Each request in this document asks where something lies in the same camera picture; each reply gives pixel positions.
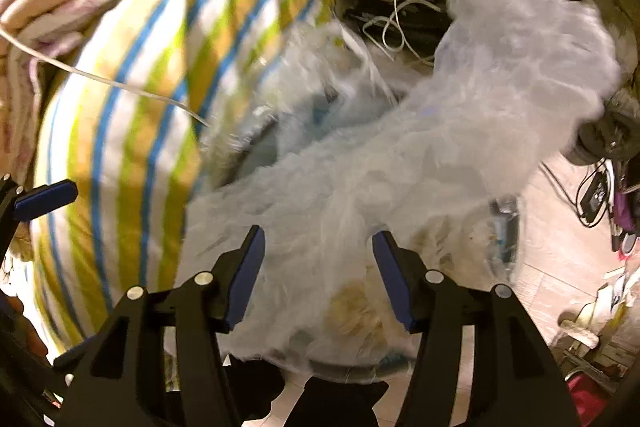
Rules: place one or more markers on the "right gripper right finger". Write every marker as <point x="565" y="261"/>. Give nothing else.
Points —
<point x="515" y="379"/>

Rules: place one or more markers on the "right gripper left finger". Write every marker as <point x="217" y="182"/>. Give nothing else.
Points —
<point x="155" y="361"/>

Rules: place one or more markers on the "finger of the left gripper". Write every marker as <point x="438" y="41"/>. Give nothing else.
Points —
<point x="44" y="199"/>

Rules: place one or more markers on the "striped yellow blue bedding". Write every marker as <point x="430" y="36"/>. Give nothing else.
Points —
<point x="154" y="77"/>

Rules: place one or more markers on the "large clear trash bag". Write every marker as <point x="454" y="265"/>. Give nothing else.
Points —
<point x="512" y="81"/>

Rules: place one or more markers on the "pink plush pillow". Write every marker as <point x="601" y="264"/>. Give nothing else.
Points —
<point x="54" y="28"/>

